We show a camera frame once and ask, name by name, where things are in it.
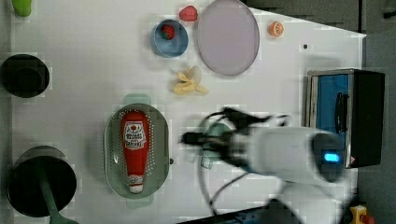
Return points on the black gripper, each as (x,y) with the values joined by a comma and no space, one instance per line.
(238,145)

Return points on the red ketchup bottle toy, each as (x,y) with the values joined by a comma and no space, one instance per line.
(135,140)

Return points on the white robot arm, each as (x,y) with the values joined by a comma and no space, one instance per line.
(310,162)

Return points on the green strainer basket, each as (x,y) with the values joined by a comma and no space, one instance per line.
(158,162)

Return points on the small green cup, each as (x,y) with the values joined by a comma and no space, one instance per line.
(216,144)

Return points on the peeled banana toy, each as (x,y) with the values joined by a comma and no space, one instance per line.
(189,81)

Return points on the grey round plate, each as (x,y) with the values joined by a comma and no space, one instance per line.
(228,37)

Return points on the blue bowl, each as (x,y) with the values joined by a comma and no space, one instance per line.
(169,48)

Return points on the silver toaster oven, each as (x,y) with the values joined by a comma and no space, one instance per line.
(350,103)

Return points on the orange slice toy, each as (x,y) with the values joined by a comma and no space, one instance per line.
(276,29)

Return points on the small strawberry in bowl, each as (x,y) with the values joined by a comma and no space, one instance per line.
(167,32)

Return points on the large red strawberry toy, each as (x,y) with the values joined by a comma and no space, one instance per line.
(188,13)

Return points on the green ladle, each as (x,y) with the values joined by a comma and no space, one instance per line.
(55,217)

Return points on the black pot with ladle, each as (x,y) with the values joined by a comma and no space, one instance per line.
(23,190)

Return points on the black round container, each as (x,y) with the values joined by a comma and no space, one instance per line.
(24,76)

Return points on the green fruit toy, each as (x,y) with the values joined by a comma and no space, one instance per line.
(23,8)

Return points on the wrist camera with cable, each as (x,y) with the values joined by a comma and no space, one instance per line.
(241,121)

